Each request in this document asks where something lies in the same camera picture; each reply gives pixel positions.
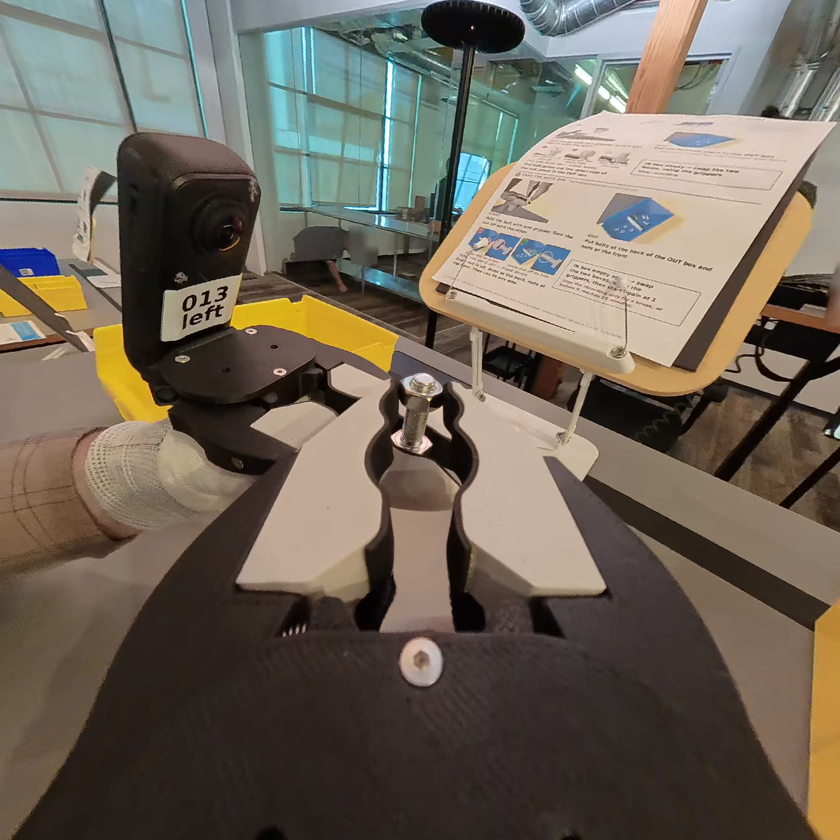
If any silver hex bolt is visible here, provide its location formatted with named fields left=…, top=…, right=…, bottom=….
left=398, top=373, right=445, bottom=447

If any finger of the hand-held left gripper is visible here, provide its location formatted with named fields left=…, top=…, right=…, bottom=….
left=326, top=361, right=391, bottom=403
left=250, top=398, right=342, bottom=450

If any printed instruction sheet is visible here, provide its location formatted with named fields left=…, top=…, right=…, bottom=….
left=434, top=112, right=836, bottom=368

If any black backing board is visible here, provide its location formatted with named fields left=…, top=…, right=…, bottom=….
left=670, top=184, right=805, bottom=374

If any person's left forearm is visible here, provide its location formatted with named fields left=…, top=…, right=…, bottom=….
left=0, top=427, right=132, bottom=578

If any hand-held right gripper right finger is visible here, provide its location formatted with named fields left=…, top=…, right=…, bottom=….
left=440, top=381, right=607, bottom=628

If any glass desk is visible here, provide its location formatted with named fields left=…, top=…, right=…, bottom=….
left=280, top=201, right=442, bottom=305

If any background wooden desk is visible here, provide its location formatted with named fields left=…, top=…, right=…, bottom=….
left=716, top=269, right=840, bottom=509

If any person's left hand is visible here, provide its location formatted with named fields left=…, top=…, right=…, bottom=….
left=75, top=418, right=257, bottom=532

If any blue plastic bin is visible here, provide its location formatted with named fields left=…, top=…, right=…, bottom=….
left=0, top=247, right=61, bottom=279

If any wooden document stand white base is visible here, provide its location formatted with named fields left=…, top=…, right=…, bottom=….
left=420, top=112, right=815, bottom=483

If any yellow plastic bin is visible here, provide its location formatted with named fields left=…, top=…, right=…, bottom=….
left=808, top=598, right=840, bottom=840
left=95, top=293, right=399, bottom=424

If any small yellow bin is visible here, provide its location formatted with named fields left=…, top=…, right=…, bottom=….
left=0, top=276, right=89, bottom=320

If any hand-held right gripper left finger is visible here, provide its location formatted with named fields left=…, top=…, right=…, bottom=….
left=237, top=378, right=401, bottom=628

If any black floor lamp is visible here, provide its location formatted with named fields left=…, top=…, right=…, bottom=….
left=420, top=0, right=526, bottom=350

